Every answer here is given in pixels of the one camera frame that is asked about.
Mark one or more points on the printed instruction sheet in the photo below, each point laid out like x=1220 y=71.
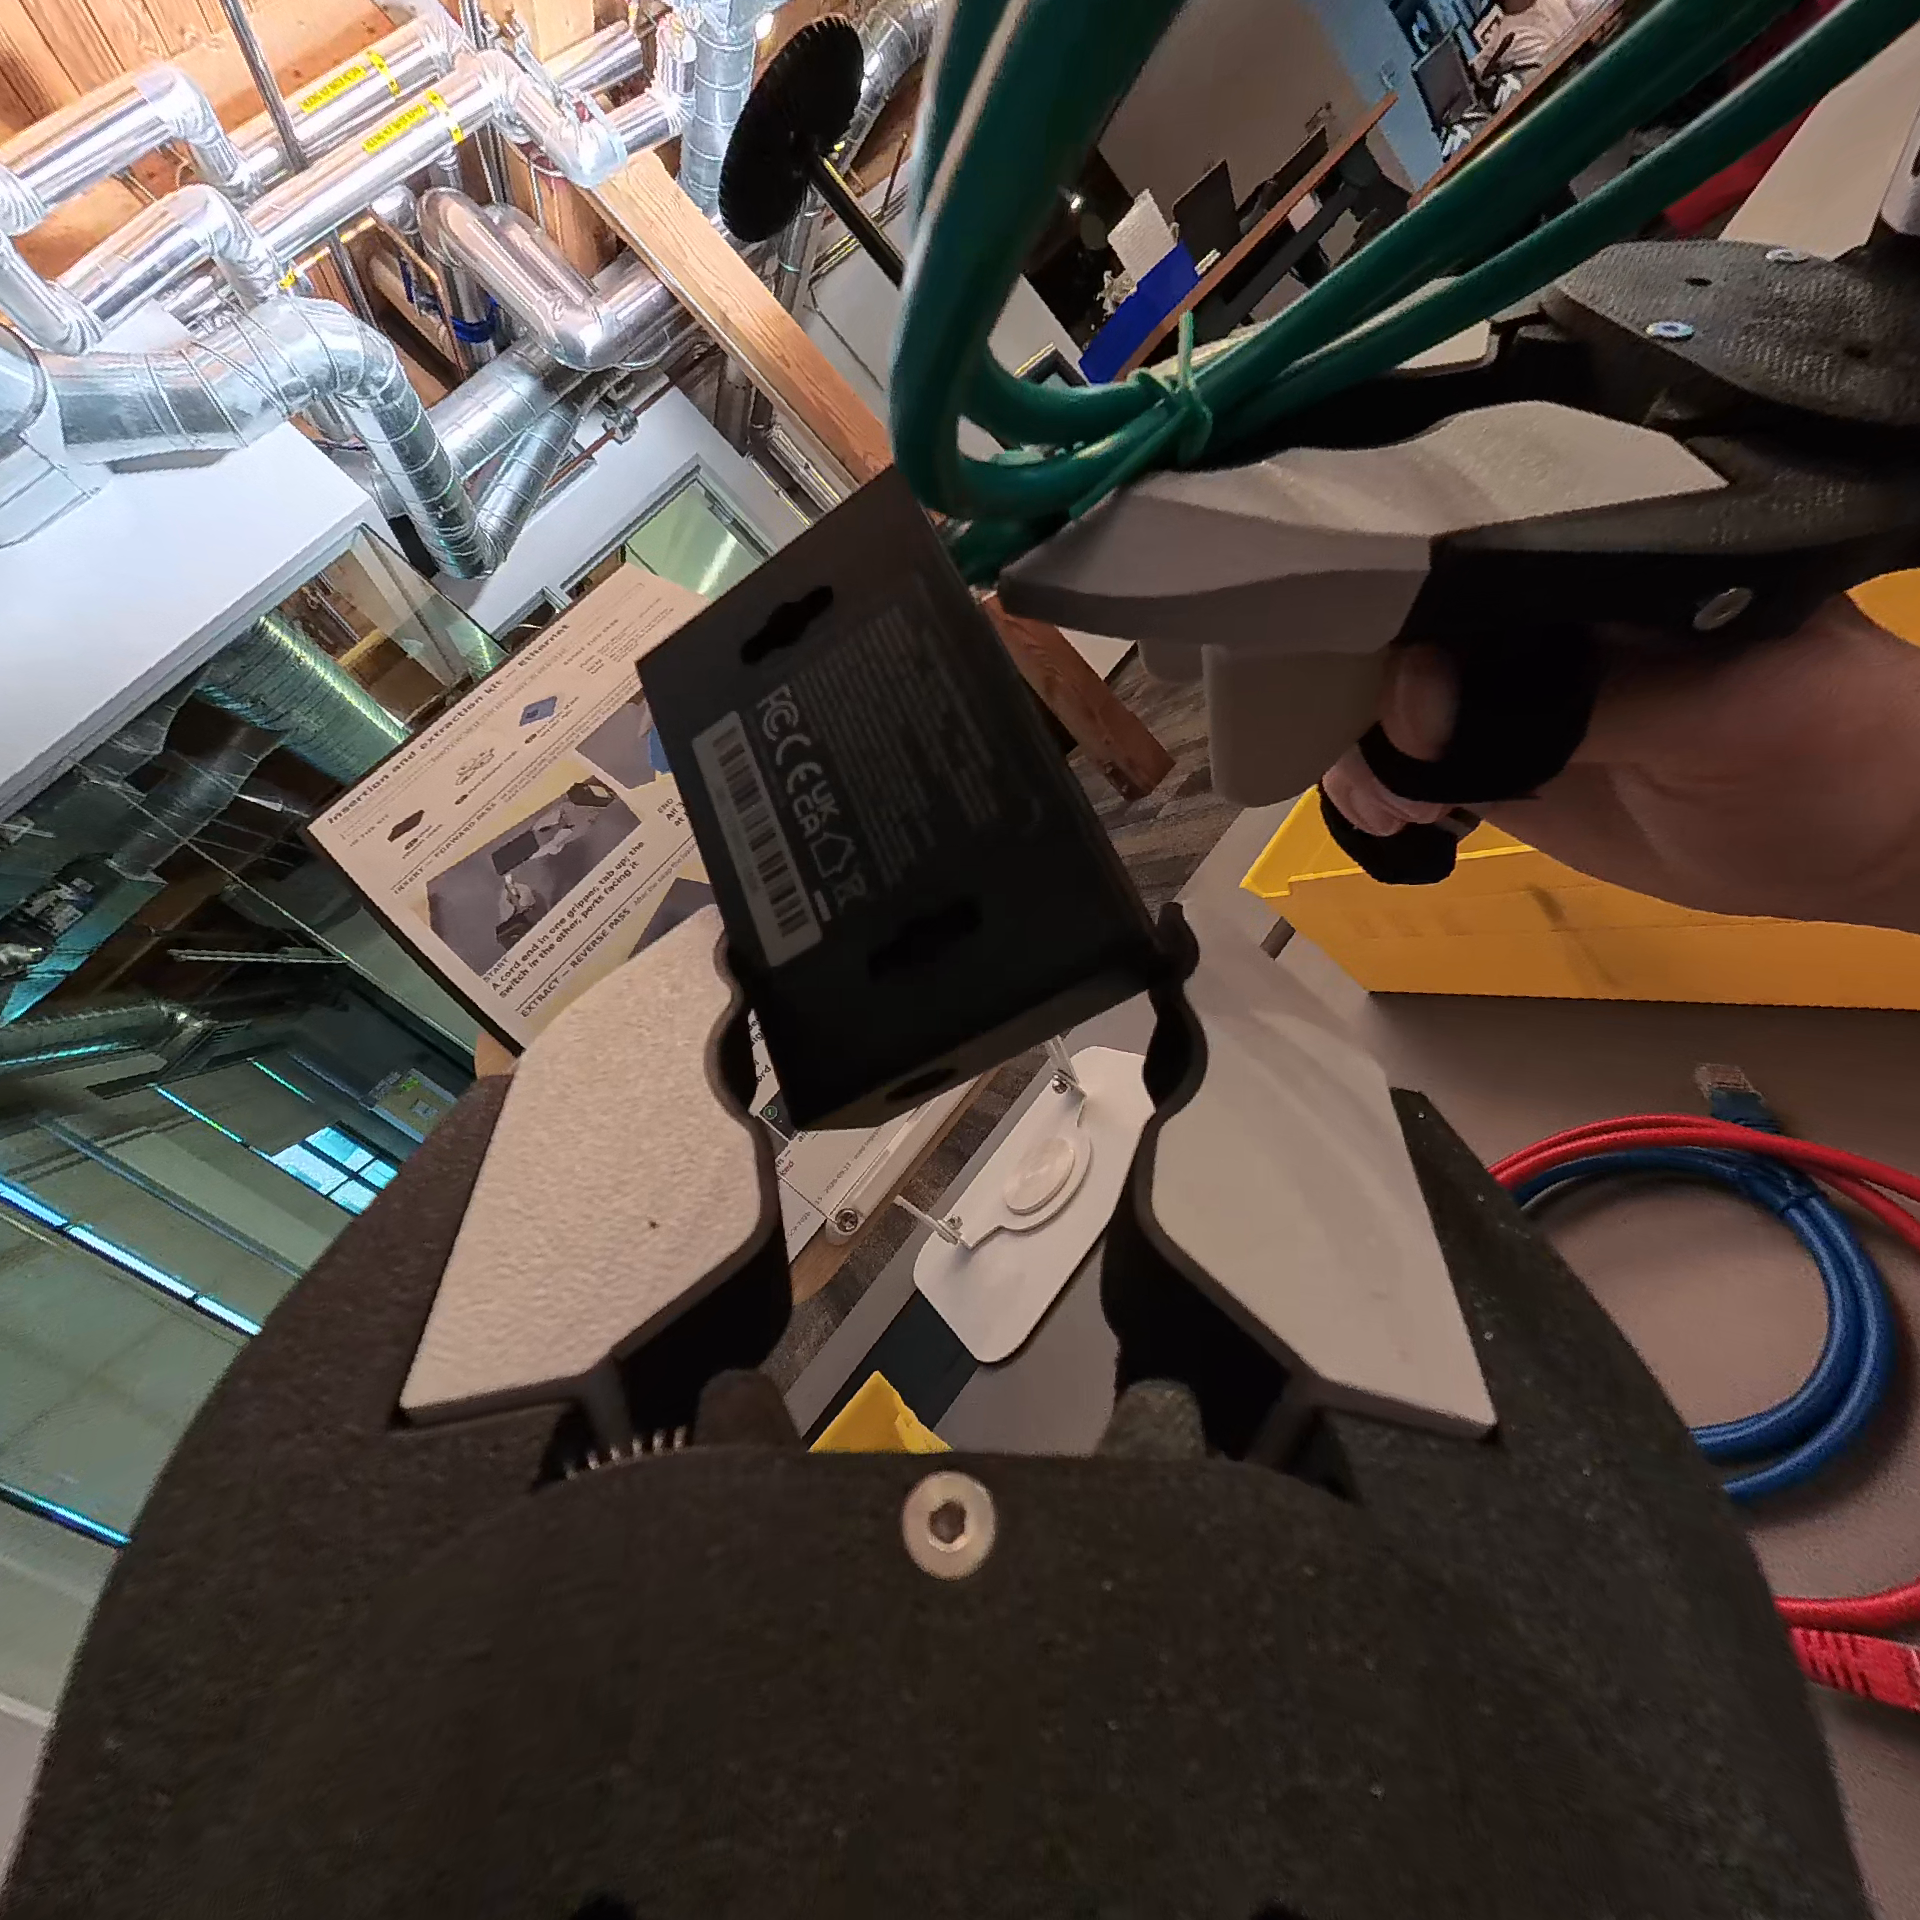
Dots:
x=495 y=781

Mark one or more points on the person's right hand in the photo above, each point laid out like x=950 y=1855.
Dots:
x=1757 y=781

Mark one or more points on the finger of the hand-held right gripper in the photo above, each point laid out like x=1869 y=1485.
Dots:
x=1463 y=358
x=1349 y=494

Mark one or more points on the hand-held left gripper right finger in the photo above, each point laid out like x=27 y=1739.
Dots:
x=1306 y=1201

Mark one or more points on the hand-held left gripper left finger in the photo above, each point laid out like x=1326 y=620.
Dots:
x=601 y=1186

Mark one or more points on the black floor lamp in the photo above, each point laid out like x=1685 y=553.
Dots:
x=788 y=129

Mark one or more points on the black network switch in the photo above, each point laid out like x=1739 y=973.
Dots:
x=932 y=839

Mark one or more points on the blue storage box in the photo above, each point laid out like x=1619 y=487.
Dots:
x=1142 y=316

